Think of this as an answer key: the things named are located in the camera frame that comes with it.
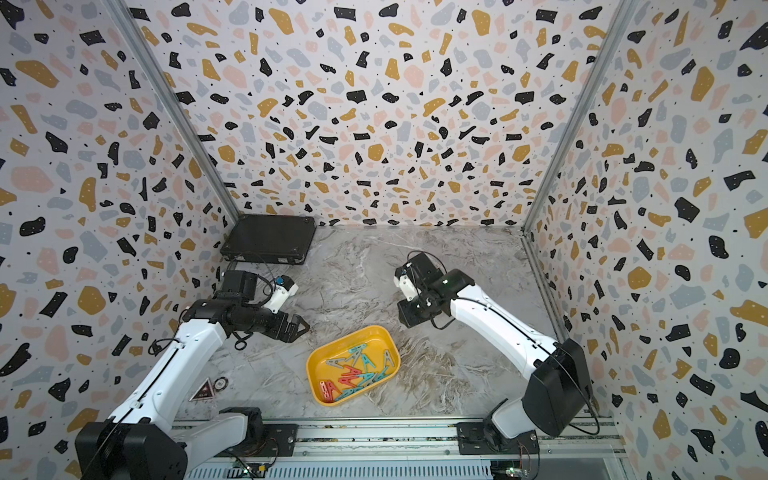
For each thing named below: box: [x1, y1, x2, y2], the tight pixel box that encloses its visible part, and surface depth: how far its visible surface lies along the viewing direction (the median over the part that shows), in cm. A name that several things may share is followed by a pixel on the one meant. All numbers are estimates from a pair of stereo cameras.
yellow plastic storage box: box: [306, 325, 401, 406], surface depth 87 cm
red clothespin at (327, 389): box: [320, 380, 342, 402], surface depth 82 cm
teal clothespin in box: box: [345, 344, 376, 373], surface depth 89 cm
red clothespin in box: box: [338, 365, 362, 388], surface depth 85 cm
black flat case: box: [220, 214, 317, 265], surface depth 120 cm
